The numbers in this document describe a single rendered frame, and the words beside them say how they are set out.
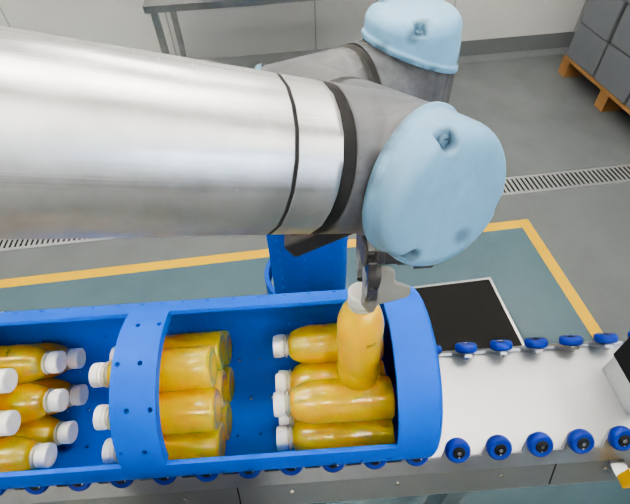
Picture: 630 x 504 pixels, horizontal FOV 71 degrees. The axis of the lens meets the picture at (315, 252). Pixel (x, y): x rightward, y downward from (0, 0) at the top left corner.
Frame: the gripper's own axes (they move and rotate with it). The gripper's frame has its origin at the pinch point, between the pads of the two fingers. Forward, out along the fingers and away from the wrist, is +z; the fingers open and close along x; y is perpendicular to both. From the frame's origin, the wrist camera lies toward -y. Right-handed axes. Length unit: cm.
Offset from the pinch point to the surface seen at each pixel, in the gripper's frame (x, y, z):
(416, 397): -9.8, 7.0, 12.5
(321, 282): 49, -3, 61
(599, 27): 287, 217, 90
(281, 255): 50, -14, 48
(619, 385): 0, 53, 37
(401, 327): -0.6, 6.2, 8.7
